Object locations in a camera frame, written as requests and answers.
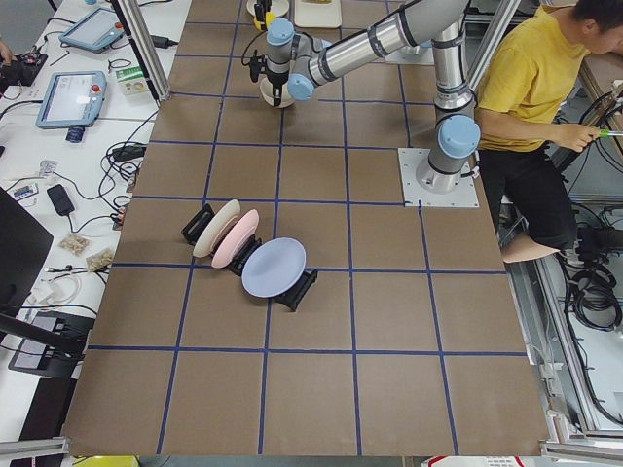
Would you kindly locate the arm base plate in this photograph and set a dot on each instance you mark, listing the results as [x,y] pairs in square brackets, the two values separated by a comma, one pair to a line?
[422,186]

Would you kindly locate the black monitor stand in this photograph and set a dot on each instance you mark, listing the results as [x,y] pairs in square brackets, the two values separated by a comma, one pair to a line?
[52,342]

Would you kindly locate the black dish rack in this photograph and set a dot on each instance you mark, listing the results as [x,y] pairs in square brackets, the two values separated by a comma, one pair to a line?
[291,298]

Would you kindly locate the aluminium frame post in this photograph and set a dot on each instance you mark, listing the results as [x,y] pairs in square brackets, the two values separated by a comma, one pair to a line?
[135,27]

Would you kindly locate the teach pendant far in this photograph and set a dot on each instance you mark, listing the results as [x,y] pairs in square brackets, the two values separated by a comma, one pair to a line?
[95,33]

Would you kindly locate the green white carton box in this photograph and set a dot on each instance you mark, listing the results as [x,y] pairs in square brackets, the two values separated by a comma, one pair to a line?
[131,80]

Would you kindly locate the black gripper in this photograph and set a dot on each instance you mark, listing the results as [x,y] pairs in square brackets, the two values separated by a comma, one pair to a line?
[261,6]
[276,82]

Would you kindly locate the cream plate in rack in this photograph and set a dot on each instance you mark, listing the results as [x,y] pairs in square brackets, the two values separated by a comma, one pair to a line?
[216,229]

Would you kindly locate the teach pendant near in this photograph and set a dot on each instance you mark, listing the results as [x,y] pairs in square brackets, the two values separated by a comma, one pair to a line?
[72,99]

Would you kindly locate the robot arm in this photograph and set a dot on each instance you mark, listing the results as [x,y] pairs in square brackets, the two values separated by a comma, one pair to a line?
[300,64]

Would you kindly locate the person in yellow shirt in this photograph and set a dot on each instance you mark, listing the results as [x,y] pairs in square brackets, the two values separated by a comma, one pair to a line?
[532,72]

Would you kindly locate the teach pendant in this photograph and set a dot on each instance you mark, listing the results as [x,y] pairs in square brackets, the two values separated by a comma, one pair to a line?
[95,33]
[72,99]

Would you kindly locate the blue plate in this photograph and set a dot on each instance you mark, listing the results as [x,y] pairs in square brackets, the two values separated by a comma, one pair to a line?
[274,267]

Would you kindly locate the yellow lemon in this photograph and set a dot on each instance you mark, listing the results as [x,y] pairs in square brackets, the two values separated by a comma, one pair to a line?
[263,23]

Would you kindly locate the white ceramic bowl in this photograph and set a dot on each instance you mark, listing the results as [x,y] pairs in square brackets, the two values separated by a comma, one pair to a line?
[273,98]

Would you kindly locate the black power adapter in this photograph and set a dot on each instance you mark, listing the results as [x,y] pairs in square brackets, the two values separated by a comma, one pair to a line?
[60,200]

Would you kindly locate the pink plate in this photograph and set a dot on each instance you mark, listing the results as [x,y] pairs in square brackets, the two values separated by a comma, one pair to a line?
[234,240]

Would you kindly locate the rectangular cream tray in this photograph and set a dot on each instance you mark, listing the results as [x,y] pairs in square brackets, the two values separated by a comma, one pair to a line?
[318,14]

